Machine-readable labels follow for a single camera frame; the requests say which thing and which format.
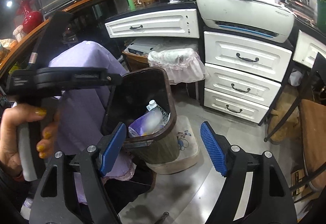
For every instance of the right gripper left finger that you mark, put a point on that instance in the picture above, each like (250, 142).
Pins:
(56, 199)

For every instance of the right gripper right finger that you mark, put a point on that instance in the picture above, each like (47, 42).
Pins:
(269, 201)

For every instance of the dark brown trash bin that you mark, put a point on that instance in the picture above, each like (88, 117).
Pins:
(128, 101)

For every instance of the left hand yellow nails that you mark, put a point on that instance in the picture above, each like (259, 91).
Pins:
(11, 119)

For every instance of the purple floral tablecloth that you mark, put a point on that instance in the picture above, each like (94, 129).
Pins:
(82, 112)

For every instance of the red vase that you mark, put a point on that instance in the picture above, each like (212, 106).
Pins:
(32, 18)

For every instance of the purple plastic bag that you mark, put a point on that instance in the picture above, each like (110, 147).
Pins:
(147, 124)

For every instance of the black wooden chair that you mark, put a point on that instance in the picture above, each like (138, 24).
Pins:
(313, 131)

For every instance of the white three-drawer cabinet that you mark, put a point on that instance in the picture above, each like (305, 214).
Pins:
(245, 75)

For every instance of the white lace covered stool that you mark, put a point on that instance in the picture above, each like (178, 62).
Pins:
(181, 65)

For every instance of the white upper drawer cabinet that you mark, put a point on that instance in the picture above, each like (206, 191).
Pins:
(179, 23)

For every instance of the white printer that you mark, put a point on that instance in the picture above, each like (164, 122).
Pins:
(252, 17)

